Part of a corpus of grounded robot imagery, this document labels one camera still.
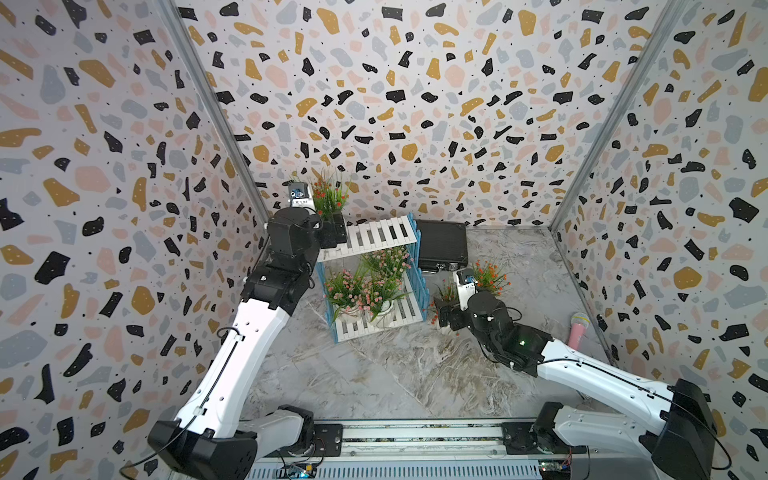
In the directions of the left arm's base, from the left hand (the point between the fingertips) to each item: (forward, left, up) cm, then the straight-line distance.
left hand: (322, 212), depth 68 cm
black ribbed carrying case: (+23, -34, -38) cm, 56 cm away
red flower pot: (-17, -29, -15) cm, 37 cm away
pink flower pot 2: (+2, -13, -24) cm, 27 cm away
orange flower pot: (+1, -44, -27) cm, 51 cm away
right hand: (-10, -31, -20) cm, 38 cm away
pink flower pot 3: (-7, -12, -24) cm, 27 cm away
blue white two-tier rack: (+5, -8, -14) cm, 16 cm away
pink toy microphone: (-9, -73, -38) cm, 83 cm away
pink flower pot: (-5, -2, -26) cm, 26 cm away
